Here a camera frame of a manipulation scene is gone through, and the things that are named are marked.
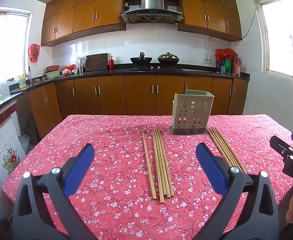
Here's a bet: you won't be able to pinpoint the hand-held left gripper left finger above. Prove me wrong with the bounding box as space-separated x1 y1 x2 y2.
12 143 98 240

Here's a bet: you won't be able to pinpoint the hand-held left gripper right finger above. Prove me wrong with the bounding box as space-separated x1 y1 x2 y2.
196 142 279 240

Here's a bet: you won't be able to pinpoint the wooden chopstick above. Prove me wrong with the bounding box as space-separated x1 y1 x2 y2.
211 128 240 169
159 129 174 197
153 129 165 204
157 129 171 198
142 130 157 200
209 128 234 168
207 129 230 167
155 129 168 198

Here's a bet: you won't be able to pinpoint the bundle of bamboo chopsticks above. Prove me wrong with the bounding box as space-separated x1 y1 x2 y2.
214 127 246 173

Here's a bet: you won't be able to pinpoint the green perforated utensil holder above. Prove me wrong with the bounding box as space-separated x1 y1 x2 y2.
171 89 215 135

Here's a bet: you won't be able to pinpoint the red floral tablecloth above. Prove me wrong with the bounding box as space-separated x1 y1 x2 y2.
2 114 293 240

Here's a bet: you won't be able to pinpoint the white metal bucket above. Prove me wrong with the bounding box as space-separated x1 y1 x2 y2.
18 134 30 153

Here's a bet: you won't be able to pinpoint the brown wooden lower cabinets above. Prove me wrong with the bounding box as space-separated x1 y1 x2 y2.
16 74 249 145

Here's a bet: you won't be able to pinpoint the brown wooden cabinets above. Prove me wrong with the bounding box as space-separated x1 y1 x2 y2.
41 0 242 47
16 74 249 145

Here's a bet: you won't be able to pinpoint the tall red bottle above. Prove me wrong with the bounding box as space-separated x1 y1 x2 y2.
233 56 242 77

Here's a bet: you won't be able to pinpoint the green box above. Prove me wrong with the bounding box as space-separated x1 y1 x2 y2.
223 59 233 74

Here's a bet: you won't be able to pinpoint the green plastic basin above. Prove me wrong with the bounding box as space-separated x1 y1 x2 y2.
44 70 61 80

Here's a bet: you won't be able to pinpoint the window beside red bottles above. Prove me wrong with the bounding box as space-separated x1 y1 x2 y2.
258 0 293 83

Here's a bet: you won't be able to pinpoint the red and white bag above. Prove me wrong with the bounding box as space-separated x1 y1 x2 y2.
62 65 78 76

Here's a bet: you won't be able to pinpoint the black kitchen countertop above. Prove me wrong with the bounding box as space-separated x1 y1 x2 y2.
0 64 250 118

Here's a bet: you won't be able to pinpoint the steel cutlery jar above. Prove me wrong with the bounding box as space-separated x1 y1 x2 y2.
77 56 87 73

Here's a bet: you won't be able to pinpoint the yellow detergent bottle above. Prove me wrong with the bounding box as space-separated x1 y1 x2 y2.
18 73 27 89

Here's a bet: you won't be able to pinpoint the dark wooden cutting board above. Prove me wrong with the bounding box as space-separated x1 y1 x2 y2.
86 53 108 72

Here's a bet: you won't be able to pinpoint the black gas stove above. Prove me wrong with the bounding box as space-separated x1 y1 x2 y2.
129 64 184 71

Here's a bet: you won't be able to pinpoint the black wok with lid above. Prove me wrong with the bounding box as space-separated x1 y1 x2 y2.
157 52 180 65

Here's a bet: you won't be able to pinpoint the hanging red plastic bag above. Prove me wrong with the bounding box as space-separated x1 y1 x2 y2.
28 44 41 63

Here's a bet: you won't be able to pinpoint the window beside sink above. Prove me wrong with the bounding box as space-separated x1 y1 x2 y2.
0 11 33 89

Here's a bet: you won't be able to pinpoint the brown wooden upper cabinets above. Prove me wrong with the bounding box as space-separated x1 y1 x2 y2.
41 0 242 47

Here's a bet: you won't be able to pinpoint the steel range hood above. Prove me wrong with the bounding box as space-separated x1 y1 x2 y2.
122 0 184 25

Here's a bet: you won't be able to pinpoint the white wall cable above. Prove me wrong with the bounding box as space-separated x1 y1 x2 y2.
206 4 259 60

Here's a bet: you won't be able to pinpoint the black wok with handle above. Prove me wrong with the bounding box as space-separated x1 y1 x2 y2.
130 52 152 65

